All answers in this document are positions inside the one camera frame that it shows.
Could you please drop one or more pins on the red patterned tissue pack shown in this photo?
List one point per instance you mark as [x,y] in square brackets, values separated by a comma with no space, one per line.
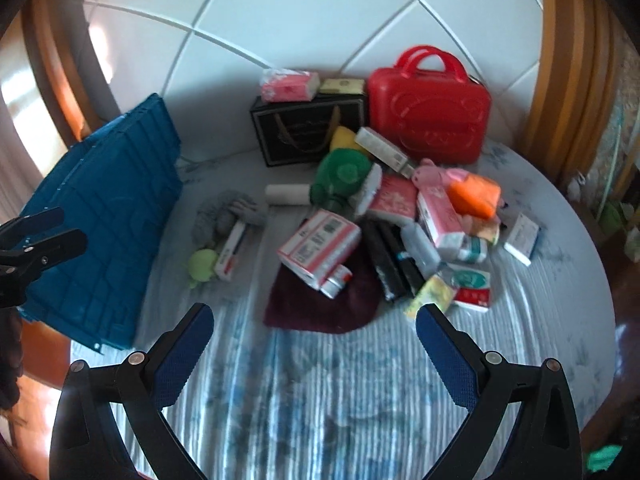
[392,201]

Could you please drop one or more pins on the maroon cloth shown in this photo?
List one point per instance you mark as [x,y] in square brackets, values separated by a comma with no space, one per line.
[325,312]

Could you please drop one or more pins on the olive flat box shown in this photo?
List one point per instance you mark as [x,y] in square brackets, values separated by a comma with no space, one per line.
[342,86]

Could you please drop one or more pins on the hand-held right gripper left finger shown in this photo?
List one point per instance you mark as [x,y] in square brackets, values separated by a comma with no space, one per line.
[182,360]

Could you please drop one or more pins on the black pouch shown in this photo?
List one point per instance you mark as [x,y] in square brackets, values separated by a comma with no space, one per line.
[392,265]

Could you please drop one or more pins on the long white carton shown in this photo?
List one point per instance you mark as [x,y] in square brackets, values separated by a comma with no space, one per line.
[385,150]

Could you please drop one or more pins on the white red blue carton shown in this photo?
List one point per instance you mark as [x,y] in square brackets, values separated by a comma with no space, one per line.
[231,252]

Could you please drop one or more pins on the small white paper roll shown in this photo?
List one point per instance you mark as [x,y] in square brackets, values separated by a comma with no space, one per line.
[289,195]

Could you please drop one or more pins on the black gift bag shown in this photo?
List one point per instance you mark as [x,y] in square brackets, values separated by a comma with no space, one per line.
[295,135]

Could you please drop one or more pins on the white padded headboard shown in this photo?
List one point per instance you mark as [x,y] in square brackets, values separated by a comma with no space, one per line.
[300,15]

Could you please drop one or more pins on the red plastic suitcase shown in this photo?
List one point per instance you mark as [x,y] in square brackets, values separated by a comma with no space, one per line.
[430,115]

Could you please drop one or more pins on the yellow green packet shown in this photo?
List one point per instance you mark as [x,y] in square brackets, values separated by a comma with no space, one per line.
[432,297]

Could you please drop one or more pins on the clear plastic bottle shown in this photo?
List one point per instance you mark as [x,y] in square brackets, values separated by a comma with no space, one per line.
[420,250]

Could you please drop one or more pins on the small red white can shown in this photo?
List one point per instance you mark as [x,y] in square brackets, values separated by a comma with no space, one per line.
[336,282]

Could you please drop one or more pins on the person's left forearm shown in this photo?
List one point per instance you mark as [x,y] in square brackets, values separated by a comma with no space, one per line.
[9,360]

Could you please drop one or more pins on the orange paper packet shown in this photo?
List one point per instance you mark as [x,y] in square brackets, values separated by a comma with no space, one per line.
[475,195]

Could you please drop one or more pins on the green white small bottle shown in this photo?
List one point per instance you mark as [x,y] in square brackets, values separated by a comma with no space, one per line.
[474,250]

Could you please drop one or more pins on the blue plastic storage bin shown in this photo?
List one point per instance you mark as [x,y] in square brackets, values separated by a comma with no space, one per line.
[110,220]

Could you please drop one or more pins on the pink white packet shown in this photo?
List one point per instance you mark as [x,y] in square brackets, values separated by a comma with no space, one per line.
[440,215]

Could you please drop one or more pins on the green yellow plush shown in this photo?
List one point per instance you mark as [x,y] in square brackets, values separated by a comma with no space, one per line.
[342,172]

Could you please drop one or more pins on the small light green plush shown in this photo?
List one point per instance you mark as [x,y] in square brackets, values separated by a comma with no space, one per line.
[202,266]

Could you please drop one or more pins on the grey plush toy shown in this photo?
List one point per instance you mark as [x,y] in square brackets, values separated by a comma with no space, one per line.
[225,215]

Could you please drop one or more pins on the pink tissue pack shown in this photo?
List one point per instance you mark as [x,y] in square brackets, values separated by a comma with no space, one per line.
[290,85]

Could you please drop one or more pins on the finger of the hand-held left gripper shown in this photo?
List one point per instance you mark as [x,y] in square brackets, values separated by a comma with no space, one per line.
[35,225]
[50,255]

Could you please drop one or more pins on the wooden bed frame post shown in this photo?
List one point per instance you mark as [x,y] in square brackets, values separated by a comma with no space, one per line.
[570,60]
[55,70]

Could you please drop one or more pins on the white blue medicine box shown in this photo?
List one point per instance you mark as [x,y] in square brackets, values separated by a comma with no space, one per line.
[522,237]

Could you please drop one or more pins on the white green red pack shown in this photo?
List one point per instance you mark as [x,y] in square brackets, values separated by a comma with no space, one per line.
[472,287]

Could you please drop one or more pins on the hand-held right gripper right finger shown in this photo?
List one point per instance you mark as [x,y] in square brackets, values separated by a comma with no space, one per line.
[447,360]

